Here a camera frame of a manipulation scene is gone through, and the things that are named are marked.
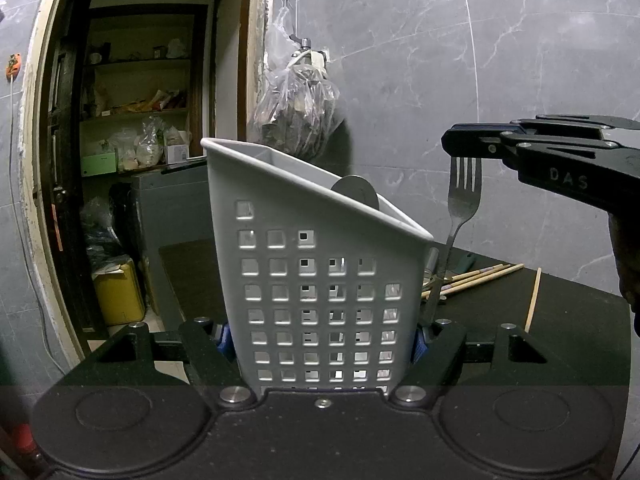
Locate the grey perforated plastic utensil caddy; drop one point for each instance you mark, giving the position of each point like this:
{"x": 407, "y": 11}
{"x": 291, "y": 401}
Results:
{"x": 321, "y": 291}

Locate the clear plastic bag hanging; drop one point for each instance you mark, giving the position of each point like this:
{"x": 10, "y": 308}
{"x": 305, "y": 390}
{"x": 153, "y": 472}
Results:
{"x": 296, "y": 110}

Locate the yellow plastic jerrycan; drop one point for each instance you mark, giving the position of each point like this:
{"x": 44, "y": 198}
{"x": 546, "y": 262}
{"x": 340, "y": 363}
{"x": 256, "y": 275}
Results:
{"x": 118, "y": 292}

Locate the green box on shelf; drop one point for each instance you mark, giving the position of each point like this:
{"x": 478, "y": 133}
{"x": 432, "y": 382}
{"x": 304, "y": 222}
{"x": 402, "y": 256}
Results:
{"x": 98, "y": 164}

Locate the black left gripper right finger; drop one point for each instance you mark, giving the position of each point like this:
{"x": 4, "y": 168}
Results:
{"x": 434, "y": 372}

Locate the white door frame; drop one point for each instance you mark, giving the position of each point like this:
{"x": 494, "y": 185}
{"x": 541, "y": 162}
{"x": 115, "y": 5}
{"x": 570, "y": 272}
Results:
{"x": 31, "y": 217}

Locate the wooden storage shelf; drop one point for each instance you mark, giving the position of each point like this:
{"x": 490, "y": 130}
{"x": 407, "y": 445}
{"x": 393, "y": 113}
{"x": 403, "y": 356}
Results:
{"x": 143, "y": 88}

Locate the lone wooden chopstick right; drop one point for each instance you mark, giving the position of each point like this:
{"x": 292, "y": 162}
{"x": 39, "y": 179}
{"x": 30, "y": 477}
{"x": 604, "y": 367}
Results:
{"x": 533, "y": 301}

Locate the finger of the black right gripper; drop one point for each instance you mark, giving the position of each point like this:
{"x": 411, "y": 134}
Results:
{"x": 592, "y": 127}
{"x": 598, "y": 173}

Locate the metal wall tap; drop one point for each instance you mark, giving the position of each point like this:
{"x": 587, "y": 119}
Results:
{"x": 305, "y": 54}

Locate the silver metal fork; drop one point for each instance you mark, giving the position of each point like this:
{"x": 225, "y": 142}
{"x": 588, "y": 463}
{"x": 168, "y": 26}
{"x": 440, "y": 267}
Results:
{"x": 465, "y": 189}

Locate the grey cabinet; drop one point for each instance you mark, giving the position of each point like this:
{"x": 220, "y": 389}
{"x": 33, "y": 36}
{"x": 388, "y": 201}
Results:
{"x": 172, "y": 207}

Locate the orange wall hook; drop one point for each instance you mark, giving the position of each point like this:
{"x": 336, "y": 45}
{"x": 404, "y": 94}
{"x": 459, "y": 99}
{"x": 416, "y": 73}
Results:
{"x": 14, "y": 66}

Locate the wooden chopstick on table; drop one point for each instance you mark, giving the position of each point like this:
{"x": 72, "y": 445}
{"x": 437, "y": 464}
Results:
{"x": 452, "y": 278}
{"x": 481, "y": 279}

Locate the white box on shelf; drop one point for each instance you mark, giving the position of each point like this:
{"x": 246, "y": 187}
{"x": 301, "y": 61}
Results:
{"x": 176, "y": 154}

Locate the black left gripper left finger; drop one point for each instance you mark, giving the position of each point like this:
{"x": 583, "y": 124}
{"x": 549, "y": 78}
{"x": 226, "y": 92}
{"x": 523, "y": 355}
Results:
{"x": 212, "y": 375}

